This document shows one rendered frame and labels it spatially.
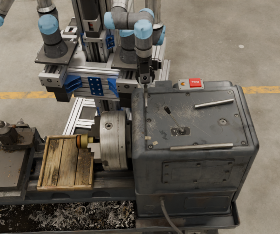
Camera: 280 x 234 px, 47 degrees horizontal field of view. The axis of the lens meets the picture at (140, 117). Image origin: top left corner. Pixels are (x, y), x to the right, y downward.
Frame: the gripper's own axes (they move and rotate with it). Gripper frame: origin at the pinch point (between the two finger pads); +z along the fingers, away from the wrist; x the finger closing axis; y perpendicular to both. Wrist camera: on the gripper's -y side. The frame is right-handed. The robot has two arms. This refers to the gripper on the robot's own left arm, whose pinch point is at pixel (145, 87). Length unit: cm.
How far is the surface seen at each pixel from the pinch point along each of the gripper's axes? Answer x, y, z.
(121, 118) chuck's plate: 12.7, -9.9, 11.2
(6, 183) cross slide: 76, -29, 38
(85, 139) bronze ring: 32.4, -13.7, 23.0
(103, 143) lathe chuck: 21.6, -22.1, 14.9
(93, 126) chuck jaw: 28.0, -8.2, 18.8
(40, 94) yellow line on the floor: 113, 128, 134
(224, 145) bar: -34.3, -30.9, 7.3
